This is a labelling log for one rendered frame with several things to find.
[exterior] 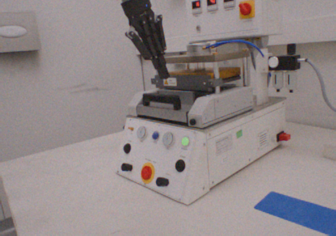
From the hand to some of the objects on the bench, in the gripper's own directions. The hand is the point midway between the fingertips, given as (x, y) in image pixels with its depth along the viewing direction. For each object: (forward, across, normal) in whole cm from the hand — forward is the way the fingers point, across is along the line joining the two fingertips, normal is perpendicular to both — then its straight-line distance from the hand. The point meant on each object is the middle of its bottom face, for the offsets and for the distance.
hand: (161, 67), depth 83 cm
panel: (+26, +23, +1) cm, 35 cm away
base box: (+37, -2, +3) cm, 37 cm away
